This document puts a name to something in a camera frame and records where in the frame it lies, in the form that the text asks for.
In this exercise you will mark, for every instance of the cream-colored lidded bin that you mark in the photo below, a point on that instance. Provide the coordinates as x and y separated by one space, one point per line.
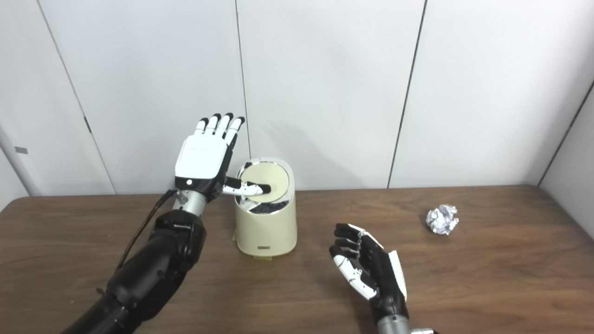
267 229

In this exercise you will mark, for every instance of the white and black left hand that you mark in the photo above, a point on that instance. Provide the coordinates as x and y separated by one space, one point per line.
202 155

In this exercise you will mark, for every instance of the white and black right hand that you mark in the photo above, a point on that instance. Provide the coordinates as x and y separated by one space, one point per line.
380 273

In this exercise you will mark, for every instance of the white paper ball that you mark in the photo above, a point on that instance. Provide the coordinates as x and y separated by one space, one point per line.
442 219

